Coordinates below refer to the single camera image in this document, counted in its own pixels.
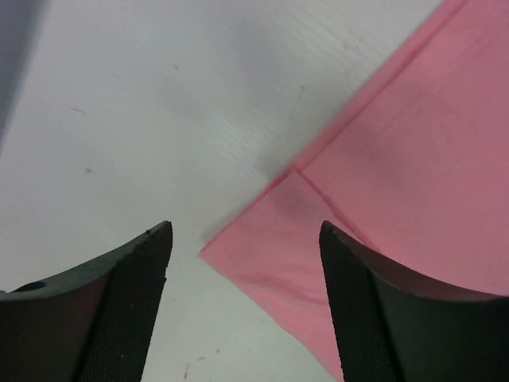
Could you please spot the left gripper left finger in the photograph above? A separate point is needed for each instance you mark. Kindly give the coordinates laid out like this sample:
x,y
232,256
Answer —
x,y
93,322

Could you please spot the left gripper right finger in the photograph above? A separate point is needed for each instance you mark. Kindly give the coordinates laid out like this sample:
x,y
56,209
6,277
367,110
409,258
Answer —
x,y
392,323

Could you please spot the pink t shirt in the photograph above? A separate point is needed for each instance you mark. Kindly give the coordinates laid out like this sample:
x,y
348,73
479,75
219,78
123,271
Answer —
x,y
416,167

